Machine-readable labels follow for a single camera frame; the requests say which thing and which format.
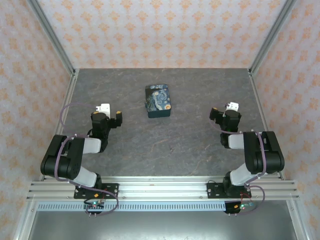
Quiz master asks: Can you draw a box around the aluminium frame post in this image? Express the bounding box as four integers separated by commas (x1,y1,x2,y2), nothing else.
26,0,77,76
248,0,298,76

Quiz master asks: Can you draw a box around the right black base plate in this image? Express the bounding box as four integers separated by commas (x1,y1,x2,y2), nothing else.
206,181,253,200

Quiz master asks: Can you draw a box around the grey metal panel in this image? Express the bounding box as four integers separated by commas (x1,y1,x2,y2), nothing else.
27,211,298,240

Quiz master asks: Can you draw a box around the slotted grey cable duct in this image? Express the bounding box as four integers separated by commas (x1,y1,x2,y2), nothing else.
37,202,227,212

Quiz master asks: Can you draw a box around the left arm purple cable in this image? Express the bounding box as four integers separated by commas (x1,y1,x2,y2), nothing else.
54,102,120,217

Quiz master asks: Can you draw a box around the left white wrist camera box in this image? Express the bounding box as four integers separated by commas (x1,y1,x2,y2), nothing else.
95,102,111,116

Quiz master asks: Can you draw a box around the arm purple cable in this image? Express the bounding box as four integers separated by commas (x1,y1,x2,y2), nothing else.
208,102,266,216
54,102,120,217

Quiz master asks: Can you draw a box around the starry night print tin box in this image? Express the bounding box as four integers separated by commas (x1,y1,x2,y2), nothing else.
144,84,173,119

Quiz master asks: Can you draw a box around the right controller circuit board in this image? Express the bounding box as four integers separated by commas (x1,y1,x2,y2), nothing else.
224,201,256,216

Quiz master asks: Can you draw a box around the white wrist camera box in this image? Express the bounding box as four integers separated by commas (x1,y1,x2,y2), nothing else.
95,102,111,116
225,101,240,112

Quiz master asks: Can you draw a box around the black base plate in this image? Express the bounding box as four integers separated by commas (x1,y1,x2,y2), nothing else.
73,183,120,200
206,181,253,200

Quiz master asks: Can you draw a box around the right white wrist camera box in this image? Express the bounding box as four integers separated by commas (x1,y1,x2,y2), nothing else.
225,101,240,112

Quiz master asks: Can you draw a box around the left aluminium side rail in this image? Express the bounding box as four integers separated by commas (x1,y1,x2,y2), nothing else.
38,69,80,181

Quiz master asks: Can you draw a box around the left aluminium frame post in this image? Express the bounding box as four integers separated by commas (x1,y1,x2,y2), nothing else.
26,0,77,76

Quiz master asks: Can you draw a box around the right aluminium side rail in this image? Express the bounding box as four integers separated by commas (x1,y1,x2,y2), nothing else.
248,69,285,181

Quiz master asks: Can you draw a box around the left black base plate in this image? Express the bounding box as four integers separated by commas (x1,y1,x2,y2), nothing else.
73,183,120,200

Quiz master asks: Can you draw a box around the right aluminium frame post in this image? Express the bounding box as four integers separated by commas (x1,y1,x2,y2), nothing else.
248,0,298,76

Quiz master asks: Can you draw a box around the left controller circuit board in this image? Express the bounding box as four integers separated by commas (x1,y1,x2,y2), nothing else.
83,199,105,216

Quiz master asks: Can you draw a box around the aluminium mounting rail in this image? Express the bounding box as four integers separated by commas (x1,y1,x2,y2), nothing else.
26,176,300,201

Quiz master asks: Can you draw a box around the controller circuit board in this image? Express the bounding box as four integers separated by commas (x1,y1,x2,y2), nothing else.
83,199,105,216
224,201,256,216

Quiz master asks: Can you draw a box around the aluminium side rail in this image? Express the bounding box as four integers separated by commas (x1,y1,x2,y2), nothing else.
38,69,80,181
248,69,285,181

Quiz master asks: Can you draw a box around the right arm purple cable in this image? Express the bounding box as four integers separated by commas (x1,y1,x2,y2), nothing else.
208,102,266,216

